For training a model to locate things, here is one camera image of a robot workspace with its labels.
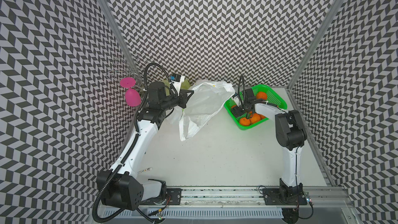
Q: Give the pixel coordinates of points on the spoon with patterned handle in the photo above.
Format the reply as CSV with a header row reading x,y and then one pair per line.
x,y
145,170

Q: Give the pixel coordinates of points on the white plastic bag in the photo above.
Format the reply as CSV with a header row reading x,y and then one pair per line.
x,y
207,101

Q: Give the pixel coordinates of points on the orange under finger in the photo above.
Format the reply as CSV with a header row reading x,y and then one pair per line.
x,y
254,118

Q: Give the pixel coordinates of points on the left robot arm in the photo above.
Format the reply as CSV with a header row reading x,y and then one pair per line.
x,y
118,186

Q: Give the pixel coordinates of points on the aluminium corner post left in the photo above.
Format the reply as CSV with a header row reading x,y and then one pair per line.
x,y
103,4

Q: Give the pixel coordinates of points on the yellow green plastic bag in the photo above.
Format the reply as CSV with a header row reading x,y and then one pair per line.
x,y
184,86

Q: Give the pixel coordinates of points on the green plastic basket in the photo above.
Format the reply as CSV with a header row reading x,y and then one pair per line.
x,y
272,97

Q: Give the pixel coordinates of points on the orange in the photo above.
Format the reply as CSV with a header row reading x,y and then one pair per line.
x,y
254,118
244,122
261,96

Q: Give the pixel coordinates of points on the wire rack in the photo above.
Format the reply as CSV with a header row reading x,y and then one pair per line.
x,y
122,69

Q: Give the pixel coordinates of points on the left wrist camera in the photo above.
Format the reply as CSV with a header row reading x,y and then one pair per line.
x,y
176,81

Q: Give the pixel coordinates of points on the aluminium corner post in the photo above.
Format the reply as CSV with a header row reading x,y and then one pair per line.
x,y
331,14
103,4

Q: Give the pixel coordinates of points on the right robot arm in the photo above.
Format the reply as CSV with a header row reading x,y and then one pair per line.
x,y
290,135

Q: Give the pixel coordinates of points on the pink plastic cup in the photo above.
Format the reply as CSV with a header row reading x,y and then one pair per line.
x,y
132,98

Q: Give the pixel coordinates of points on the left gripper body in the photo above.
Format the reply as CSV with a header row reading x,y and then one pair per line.
x,y
180,99

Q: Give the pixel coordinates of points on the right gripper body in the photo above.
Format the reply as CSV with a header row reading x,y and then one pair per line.
x,y
240,109

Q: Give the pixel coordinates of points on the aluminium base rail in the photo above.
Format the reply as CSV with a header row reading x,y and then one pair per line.
x,y
252,202

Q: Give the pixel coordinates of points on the aluminium corner post right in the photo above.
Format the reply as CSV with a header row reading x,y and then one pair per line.
x,y
331,14

